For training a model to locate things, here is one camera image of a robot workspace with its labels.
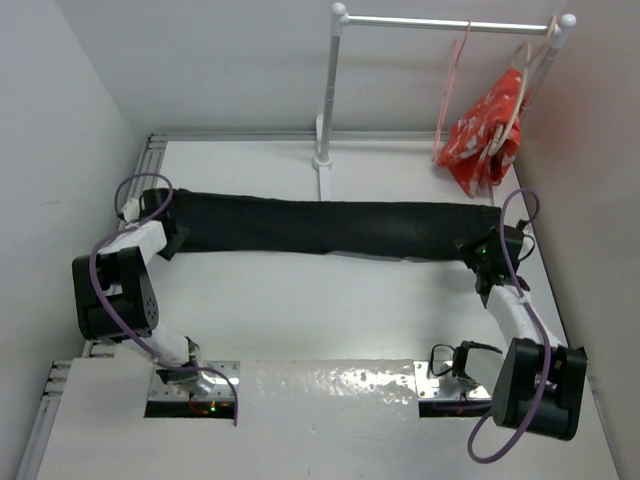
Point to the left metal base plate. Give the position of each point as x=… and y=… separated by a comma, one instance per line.
x=212, y=384

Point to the aluminium frame rail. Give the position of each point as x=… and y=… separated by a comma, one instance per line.
x=288, y=153

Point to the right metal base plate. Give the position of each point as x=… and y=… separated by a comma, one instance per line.
x=434, y=383

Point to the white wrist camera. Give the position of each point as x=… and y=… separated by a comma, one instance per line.
x=528, y=243
x=130, y=211

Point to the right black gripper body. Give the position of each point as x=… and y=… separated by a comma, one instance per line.
x=473, y=252

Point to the metal base plate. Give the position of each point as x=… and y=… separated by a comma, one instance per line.
x=434, y=383
x=212, y=384

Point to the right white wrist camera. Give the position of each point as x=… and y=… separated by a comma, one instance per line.
x=528, y=243

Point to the red patterned cloth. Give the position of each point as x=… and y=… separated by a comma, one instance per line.
x=484, y=142

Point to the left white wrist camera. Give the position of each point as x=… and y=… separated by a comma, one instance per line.
x=130, y=211

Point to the white clothes rack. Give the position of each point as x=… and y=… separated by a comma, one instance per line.
x=536, y=67

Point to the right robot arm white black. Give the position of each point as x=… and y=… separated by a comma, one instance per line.
x=537, y=381

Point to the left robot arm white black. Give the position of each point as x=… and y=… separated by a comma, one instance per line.
x=114, y=297

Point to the pink wire hanger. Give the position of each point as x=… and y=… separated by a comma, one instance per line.
x=456, y=52

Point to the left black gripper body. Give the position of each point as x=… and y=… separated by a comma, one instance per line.
x=169, y=250

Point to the black trousers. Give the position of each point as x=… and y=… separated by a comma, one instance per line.
x=400, y=230

